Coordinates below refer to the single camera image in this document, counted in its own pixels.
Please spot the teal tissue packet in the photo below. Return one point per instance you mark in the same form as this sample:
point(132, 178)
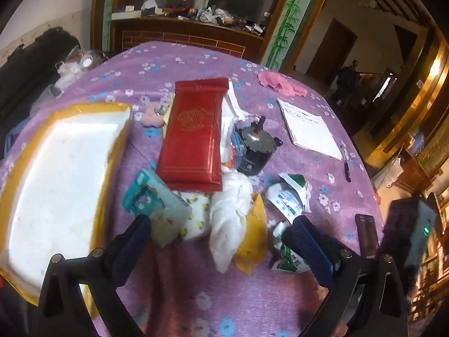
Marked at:
point(147, 193)

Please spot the black electric motor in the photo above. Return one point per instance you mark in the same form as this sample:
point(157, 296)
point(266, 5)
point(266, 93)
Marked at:
point(252, 151)

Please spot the yellow plush cloth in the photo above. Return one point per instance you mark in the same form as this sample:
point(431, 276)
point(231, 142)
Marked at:
point(167, 119)

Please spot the pink cloth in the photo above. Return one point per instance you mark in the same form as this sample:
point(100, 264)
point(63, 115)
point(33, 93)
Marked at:
point(280, 82)

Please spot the wooden cabinet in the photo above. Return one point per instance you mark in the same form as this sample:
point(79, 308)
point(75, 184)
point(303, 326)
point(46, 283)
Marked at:
point(175, 38)

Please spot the blue orange packet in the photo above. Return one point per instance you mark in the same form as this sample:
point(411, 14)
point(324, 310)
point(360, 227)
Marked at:
point(236, 145)

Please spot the black bag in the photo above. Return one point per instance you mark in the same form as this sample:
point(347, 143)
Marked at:
point(31, 66)

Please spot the white packet red print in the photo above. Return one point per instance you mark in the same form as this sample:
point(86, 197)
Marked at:
point(228, 119)

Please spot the shelf clutter pile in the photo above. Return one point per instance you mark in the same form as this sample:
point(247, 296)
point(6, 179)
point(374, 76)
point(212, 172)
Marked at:
point(217, 14)

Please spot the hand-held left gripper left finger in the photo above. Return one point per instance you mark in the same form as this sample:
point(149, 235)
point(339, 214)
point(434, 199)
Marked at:
point(131, 249)

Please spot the clear plastic bag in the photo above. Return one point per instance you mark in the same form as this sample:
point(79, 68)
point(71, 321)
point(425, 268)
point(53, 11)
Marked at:
point(75, 65)

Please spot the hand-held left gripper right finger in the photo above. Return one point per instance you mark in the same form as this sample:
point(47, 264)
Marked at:
point(312, 249)

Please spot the yellow packet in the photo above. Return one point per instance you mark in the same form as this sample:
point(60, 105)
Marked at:
point(252, 238)

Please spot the lemon print tissue pack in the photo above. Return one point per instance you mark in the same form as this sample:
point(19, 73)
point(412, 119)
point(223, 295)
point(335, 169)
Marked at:
point(196, 214)

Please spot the white flat box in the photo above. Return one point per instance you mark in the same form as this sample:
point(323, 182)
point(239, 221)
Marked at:
point(126, 14)

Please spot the white notepad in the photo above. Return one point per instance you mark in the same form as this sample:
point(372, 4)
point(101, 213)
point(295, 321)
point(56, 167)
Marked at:
point(308, 130)

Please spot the red padded pouch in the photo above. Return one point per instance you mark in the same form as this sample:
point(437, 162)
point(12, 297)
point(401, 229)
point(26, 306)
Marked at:
point(191, 137)

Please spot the white crumpled cloth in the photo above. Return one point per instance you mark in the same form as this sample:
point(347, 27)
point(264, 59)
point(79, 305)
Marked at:
point(228, 217)

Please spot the black electronic box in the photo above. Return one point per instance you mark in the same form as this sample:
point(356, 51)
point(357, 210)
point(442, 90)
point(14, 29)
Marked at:
point(410, 231)

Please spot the white packet blue green print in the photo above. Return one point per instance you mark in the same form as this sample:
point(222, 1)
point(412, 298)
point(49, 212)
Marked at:
point(287, 196)

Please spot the black pen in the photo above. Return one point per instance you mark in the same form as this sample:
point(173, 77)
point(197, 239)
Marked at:
point(346, 168)

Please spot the pink plush toy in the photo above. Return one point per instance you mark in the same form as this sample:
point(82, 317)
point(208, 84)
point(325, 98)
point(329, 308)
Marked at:
point(152, 116)

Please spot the yellow-edged white foam box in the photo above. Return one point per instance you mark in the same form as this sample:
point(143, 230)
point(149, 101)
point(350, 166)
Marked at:
point(63, 182)

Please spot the purple floral tablecloth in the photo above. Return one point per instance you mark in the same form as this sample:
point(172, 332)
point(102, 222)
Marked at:
point(273, 305)

